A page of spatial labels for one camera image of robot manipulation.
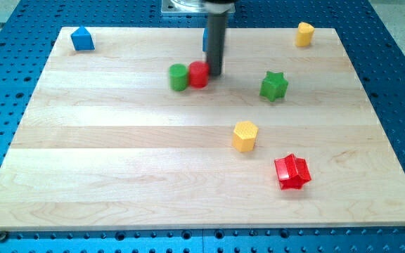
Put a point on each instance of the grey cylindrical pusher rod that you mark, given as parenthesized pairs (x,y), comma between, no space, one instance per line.
(216,29)

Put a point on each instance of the blue perforated table plate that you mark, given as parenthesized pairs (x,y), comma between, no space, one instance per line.
(372,33)

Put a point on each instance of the yellow hexagon block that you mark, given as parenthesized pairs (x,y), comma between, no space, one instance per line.
(244,136)

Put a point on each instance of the red star block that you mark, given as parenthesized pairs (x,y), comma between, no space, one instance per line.
(292,172)

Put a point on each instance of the yellow rounded block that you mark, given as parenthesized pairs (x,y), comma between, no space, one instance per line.
(305,32)

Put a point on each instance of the red cylinder block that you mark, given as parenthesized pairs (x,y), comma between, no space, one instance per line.
(198,74)

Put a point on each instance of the blue block behind rod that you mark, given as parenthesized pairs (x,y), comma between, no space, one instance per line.
(204,40)

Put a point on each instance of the blue triangular prism block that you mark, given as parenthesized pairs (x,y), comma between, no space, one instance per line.
(82,39)

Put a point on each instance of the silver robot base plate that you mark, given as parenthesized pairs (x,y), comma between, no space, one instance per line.
(180,7)

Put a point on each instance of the green cylinder block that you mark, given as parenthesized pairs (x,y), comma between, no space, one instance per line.
(178,77)

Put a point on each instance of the wooden board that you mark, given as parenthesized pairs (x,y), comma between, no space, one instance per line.
(105,144)

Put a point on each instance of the green star block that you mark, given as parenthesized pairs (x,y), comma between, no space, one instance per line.
(273,86)

